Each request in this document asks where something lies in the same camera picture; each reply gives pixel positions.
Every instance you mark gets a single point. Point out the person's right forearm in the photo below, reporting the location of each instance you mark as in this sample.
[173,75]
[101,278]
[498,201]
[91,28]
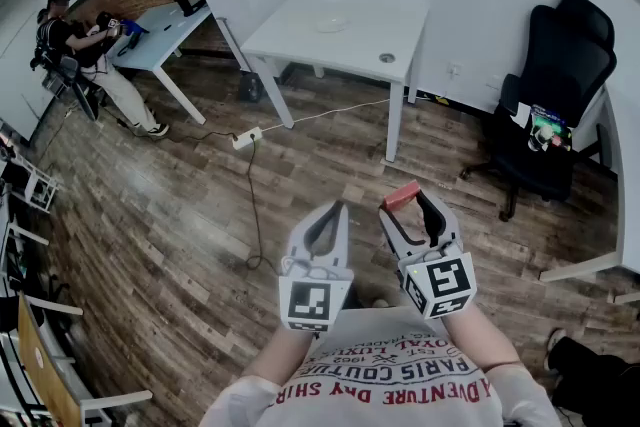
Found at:
[482,340]

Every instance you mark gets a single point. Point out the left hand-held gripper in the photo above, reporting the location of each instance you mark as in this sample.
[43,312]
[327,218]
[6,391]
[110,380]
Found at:
[312,300]

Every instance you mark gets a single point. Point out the white paper sheet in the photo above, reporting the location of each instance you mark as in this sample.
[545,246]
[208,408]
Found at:
[522,114]

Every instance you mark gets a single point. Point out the white power strip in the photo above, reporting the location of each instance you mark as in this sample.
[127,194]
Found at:
[247,138]

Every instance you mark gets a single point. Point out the green packet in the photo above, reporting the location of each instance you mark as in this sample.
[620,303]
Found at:
[550,121]

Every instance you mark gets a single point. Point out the wooden board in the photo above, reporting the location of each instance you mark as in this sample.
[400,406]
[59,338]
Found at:
[45,365]

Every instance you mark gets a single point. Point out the black caster wheel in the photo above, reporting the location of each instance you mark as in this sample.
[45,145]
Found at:
[250,87]

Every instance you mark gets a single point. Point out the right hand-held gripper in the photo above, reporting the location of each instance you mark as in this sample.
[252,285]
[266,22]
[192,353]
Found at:
[442,282]

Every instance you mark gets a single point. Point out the white desk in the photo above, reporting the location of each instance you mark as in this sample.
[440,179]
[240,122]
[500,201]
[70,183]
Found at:
[625,195]

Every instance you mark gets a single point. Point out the clear plastic bottle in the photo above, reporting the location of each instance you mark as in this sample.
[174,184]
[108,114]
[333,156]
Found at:
[539,137]

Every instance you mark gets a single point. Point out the person's white printed shirt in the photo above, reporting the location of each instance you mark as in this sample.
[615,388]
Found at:
[390,390]

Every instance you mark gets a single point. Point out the black office chair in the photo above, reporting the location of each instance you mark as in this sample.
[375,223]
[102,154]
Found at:
[560,65]

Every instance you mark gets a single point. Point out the white table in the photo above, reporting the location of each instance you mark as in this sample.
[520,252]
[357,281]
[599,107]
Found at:
[360,40]

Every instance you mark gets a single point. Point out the person's left forearm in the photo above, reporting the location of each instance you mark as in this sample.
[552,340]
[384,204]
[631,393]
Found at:
[280,357]

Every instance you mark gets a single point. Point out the small red block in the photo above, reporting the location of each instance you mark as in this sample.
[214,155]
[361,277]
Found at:
[401,196]

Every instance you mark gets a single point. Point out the light blue table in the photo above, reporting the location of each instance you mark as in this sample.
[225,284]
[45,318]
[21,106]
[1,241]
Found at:
[160,40]

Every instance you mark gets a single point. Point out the black monitor stand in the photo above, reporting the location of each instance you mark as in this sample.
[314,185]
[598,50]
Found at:
[187,4]

